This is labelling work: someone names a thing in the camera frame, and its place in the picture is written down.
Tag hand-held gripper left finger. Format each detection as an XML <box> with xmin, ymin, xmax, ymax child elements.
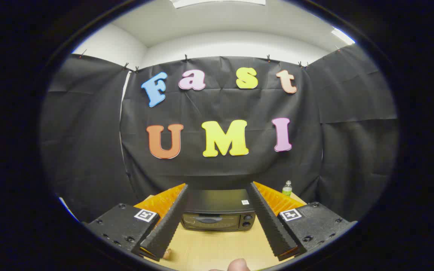
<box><xmin>85</xmin><ymin>183</ymin><xmax>189</xmax><ymax>262</ymax></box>

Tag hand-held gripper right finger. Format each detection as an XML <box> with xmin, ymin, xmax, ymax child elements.
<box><xmin>246</xmin><ymin>181</ymin><xmax>358</xmax><ymax>262</ymax></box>

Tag black toaster oven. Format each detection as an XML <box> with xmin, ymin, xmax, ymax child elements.
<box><xmin>180</xmin><ymin>189</ymin><xmax>257</xmax><ymax>231</ymax></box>

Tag small ceiling light panel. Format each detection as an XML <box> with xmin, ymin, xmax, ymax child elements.
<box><xmin>331</xmin><ymin>28</ymin><xmax>355</xmax><ymax>45</ymax></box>

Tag long ceiling light panel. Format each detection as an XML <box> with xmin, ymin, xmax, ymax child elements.
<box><xmin>170</xmin><ymin>0</ymin><xmax>266</xmax><ymax>9</ymax></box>

